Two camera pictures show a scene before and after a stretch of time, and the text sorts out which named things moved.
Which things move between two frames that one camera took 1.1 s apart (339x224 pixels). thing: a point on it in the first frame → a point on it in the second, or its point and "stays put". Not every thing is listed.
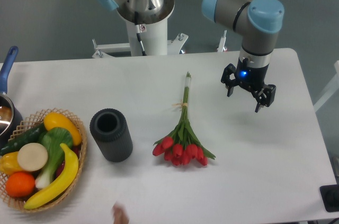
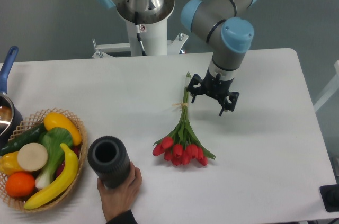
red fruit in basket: [75, 149] stays put
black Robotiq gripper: [251, 78] → [214, 88]
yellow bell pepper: [9, 164] stays put
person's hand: [120, 215] → [118, 200]
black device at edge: [330, 196] stays put
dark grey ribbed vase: [109, 128] → [109, 158]
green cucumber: [32, 135] stays put
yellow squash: [55, 119] stays put
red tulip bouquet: [183, 145] stays put
